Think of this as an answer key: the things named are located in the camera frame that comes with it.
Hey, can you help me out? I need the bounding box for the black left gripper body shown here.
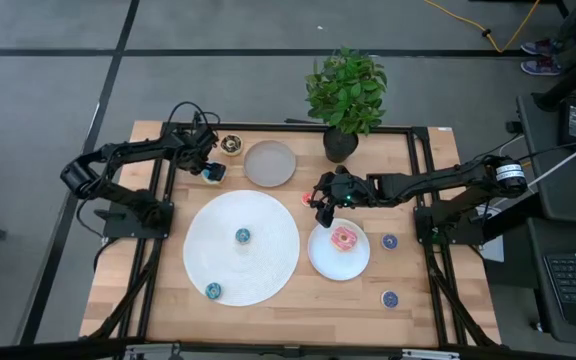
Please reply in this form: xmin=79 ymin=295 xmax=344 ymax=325
xmin=175 ymin=122 xmax=219 ymax=174

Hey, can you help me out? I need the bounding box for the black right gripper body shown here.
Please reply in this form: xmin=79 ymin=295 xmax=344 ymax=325
xmin=319 ymin=166 xmax=375 ymax=210

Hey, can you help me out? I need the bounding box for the large light blue iced donut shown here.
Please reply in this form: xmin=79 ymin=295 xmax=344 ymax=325
xmin=201 ymin=162 xmax=228 ymax=186

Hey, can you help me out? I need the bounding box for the large pink iced donut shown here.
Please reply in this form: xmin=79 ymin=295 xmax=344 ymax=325
xmin=330 ymin=225 xmax=359 ymax=253

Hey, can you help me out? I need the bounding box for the black plant pot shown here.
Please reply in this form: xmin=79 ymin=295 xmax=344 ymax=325
xmin=322 ymin=125 xmax=360 ymax=164

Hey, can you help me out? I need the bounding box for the white plate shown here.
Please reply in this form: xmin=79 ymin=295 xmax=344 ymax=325
xmin=307 ymin=217 xmax=371 ymax=282

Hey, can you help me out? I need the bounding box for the grey plate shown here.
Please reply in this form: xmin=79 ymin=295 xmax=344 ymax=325
xmin=242 ymin=139 xmax=298 ymax=189

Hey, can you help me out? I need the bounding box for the white round woven placemat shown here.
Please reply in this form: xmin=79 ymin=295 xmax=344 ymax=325
xmin=182 ymin=189 xmax=301 ymax=308

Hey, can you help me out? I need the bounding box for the green leafy plant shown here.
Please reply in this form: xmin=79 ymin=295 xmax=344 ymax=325
xmin=303 ymin=46 xmax=389 ymax=136

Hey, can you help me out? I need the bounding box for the black side desk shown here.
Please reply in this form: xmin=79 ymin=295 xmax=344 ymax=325
xmin=515 ymin=93 xmax=576 ymax=224

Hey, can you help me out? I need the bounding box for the person's shoe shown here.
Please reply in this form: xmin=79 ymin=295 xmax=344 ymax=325
xmin=520 ymin=56 xmax=563 ymax=77
xmin=520 ymin=38 xmax=559 ymax=57

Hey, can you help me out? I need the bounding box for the black aluminium table frame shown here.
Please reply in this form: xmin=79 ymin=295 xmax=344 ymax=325
xmin=87 ymin=121 xmax=500 ymax=351

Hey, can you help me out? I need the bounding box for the yellow extension cable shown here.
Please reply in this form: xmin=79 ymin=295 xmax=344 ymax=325
xmin=422 ymin=0 xmax=542 ymax=54

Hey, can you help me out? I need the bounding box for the white cable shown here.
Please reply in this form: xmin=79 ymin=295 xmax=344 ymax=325
xmin=526 ymin=132 xmax=576 ymax=189

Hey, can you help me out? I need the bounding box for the black horizontal rail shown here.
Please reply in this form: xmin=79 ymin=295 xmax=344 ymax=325
xmin=0 ymin=338 xmax=576 ymax=360

